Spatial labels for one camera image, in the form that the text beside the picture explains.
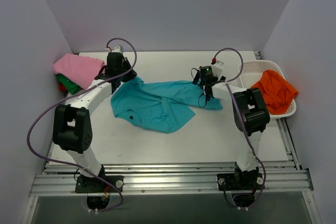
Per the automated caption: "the white plastic basket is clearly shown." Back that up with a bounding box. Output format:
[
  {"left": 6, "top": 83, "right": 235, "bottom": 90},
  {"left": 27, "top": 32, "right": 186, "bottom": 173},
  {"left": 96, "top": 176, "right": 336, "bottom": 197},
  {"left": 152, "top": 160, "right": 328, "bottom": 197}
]
[{"left": 239, "top": 60, "right": 297, "bottom": 120}]

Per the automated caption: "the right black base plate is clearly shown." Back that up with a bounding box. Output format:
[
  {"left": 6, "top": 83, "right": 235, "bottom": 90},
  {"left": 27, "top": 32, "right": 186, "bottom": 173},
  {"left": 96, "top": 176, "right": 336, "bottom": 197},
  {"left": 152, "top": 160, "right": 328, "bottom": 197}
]
[{"left": 216, "top": 173, "right": 263, "bottom": 191}]

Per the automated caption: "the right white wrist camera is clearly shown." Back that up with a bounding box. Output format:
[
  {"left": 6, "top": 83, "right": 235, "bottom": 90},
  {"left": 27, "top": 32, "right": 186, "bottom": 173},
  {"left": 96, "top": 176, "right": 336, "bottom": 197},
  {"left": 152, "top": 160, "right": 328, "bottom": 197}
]
[{"left": 211, "top": 60, "right": 225, "bottom": 79}]

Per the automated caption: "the teal t-shirt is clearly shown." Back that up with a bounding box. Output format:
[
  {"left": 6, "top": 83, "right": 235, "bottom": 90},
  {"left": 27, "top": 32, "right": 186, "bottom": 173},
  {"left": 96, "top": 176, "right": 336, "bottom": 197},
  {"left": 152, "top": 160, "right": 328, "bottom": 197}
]
[{"left": 110, "top": 77, "right": 223, "bottom": 134}]

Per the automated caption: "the green folded t-shirt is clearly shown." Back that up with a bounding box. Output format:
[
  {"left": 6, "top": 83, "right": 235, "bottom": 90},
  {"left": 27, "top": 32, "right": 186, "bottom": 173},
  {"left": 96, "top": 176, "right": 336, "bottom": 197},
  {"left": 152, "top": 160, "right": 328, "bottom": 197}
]
[{"left": 56, "top": 74, "right": 82, "bottom": 94}]

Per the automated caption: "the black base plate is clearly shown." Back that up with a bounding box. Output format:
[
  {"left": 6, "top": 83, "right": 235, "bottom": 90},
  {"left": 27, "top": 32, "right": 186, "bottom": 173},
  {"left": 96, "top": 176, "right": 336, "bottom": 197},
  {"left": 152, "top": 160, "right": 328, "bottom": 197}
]
[
  {"left": 75, "top": 175, "right": 124, "bottom": 194},
  {"left": 216, "top": 173, "right": 263, "bottom": 191}
]

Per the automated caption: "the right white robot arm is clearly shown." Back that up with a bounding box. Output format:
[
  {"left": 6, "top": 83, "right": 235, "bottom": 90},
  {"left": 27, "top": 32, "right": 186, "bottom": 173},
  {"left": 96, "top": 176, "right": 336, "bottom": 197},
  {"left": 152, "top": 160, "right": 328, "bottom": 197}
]
[{"left": 193, "top": 65, "right": 270, "bottom": 189}]

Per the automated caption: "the black thin wire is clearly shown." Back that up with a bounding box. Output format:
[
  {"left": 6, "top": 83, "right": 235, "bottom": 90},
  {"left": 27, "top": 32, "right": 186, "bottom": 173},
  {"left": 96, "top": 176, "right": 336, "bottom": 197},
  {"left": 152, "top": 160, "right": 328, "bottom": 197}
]
[{"left": 191, "top": 68, "right": 211, "bottom": 109}]

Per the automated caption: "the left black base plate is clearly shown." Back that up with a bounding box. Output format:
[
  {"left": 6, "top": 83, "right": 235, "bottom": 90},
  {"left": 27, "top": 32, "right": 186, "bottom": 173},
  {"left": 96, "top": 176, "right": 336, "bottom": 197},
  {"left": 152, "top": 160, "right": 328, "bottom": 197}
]
[{"left": 75, "top": 175, "right": 124, "bottom": 194}]

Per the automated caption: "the aluminium rail frame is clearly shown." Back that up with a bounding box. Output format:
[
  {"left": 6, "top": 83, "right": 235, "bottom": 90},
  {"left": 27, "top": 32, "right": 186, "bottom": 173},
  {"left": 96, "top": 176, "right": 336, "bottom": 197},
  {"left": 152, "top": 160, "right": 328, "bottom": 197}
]
[{"left": 20, "top": 50, "right": 321, "bottom": 224}]

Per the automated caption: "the red folded t-shirt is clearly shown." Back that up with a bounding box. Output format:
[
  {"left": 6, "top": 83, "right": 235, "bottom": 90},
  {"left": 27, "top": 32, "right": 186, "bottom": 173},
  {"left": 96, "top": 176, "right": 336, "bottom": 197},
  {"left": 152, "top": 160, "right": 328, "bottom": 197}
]
[{"left": 58, "top": 83, "right": 68, "bottom": 92}]

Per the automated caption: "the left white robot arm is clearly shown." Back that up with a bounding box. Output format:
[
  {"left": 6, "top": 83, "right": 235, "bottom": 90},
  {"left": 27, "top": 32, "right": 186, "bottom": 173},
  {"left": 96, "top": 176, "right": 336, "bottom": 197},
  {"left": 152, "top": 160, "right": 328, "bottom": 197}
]
[{"left": 52, "top": 47, "right": 137, "bottom": 192}]

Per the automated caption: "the pink folded t-shirt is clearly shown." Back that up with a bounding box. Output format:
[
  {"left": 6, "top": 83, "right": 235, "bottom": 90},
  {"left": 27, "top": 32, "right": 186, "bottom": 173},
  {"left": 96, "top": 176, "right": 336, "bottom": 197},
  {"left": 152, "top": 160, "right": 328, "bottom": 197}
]
[{"left": 52, "top": 54, "right": 105, "bottom": 90}]

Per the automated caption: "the orange t-shirt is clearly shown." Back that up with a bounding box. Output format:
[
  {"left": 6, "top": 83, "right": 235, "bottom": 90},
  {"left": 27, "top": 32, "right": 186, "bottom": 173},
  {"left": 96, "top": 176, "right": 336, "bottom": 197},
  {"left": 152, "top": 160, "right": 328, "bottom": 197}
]
[{"left": 251, "top": 70, "right": 299, "bottom": 115}]

